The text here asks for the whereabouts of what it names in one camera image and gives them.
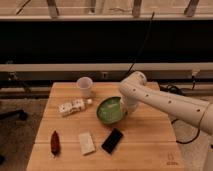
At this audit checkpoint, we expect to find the green ceramic bowl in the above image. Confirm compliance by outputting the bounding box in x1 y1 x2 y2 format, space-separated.
96 96 126 124

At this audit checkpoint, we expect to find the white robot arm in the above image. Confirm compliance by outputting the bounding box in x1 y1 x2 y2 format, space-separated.
118 71 213 171

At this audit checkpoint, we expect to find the clear plastic cup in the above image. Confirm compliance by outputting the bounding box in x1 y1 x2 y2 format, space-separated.
76 77 93 98

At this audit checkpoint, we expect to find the black smartphone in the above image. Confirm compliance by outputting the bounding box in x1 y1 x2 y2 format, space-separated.
101 128 123 154

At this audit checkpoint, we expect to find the beige rectangular sponge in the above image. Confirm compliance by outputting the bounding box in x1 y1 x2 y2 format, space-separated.
78 132 95 155

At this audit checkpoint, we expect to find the dark red chili pepper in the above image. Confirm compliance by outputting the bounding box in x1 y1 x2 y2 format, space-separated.
50 131 60 156

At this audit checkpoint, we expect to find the black office chair base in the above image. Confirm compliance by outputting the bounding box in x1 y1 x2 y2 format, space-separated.
0 110 28 121

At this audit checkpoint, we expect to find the black cable on floor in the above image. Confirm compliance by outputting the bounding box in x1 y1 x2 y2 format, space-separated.
159 83 202 146

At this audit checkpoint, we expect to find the black hanging cable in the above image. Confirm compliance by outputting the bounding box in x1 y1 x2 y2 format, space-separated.
120 11 156 82

